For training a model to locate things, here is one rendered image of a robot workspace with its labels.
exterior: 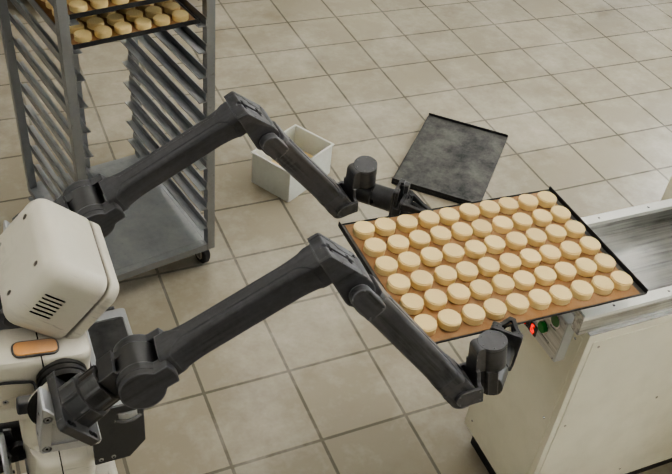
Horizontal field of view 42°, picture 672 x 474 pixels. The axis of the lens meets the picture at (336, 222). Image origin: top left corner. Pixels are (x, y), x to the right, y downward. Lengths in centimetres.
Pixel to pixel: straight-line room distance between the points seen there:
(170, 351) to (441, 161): 274
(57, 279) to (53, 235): 9
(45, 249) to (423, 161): 272
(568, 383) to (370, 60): 284
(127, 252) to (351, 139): 136
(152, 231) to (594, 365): 174
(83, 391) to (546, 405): 133
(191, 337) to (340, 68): 335
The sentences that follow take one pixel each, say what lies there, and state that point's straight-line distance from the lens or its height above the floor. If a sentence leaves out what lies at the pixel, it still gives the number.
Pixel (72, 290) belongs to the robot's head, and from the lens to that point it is 149.
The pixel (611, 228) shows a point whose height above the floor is 86.
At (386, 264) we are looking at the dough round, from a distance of 191.
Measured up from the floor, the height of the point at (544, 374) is 60.
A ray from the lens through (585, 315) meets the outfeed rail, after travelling 211.
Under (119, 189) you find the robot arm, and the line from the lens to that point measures 176.
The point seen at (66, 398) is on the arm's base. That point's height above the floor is 115.
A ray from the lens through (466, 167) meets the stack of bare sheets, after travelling 402.
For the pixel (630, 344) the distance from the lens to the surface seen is 230.
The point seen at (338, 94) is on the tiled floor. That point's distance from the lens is 443.
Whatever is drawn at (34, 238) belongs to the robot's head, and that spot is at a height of 131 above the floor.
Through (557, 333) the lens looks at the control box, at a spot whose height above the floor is 79.
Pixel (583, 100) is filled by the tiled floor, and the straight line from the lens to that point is 479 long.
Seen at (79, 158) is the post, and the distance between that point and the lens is 278.
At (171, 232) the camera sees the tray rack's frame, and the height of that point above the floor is 15.
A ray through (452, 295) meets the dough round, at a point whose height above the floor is 102.
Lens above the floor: 230
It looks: 40 degrees down
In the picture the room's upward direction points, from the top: 7 degrees clockwise
